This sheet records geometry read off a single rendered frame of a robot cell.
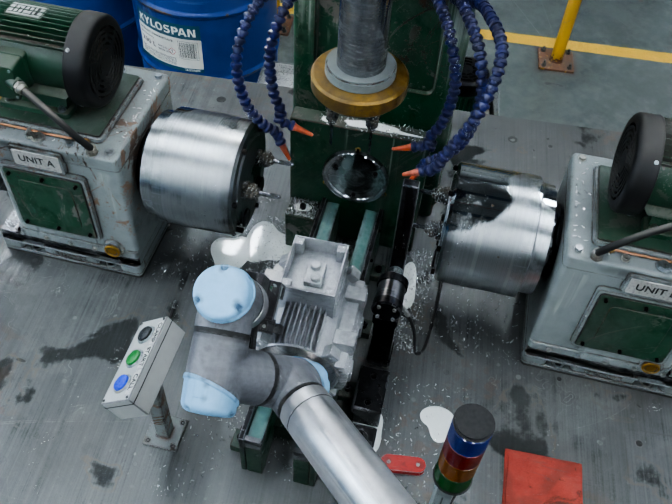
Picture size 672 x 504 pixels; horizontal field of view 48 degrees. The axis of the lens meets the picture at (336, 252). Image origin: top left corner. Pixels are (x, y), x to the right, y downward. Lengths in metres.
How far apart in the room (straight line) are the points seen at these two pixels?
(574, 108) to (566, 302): 2.24
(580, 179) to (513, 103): 2.08
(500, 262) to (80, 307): 0.91
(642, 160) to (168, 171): 0.87
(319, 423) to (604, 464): 0.78
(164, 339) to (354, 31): 0.61
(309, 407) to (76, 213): 0.83
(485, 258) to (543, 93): 2.32
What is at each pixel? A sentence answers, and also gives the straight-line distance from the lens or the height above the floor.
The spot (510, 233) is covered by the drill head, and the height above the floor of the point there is 1.13.
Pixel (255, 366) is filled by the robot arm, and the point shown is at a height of 1.31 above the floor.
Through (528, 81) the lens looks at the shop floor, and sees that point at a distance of 3.77.
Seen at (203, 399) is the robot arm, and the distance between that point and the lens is 0.98.
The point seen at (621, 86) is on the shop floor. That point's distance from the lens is 3.90.
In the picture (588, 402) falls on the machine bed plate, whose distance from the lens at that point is 1.68.
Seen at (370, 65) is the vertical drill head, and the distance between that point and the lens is 1.35.
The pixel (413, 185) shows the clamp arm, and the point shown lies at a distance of 1.32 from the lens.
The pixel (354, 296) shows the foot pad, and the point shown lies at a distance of 1.37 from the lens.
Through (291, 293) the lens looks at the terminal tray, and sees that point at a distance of 1.30.
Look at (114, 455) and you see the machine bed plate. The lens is 1.55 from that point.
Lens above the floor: 2.17
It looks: 50 degrees down
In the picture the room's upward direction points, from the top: 4 degrees clockwise
